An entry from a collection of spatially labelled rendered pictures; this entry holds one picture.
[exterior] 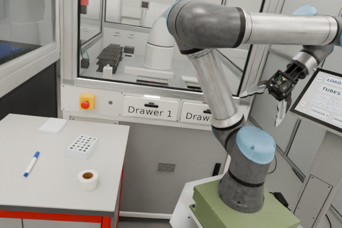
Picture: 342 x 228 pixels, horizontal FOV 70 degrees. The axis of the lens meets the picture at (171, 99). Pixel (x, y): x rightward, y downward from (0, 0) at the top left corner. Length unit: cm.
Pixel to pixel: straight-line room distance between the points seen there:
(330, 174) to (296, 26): 112
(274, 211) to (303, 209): 91
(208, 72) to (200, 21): 20
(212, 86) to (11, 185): 76
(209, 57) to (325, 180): 116
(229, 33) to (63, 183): 76
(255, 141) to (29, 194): 75
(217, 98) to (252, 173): 24
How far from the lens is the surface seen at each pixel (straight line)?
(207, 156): 155
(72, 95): 138
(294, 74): 89
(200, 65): 73
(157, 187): 166
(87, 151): 109
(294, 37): 69
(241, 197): 84
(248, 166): 78
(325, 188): 171
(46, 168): 109
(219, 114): 82
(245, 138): 76
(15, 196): 100
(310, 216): 182
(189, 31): 60
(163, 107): 132
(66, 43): 130
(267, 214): 89
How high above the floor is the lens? 143
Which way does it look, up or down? 22 degrees down
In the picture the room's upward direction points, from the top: 9 degrees clockwise
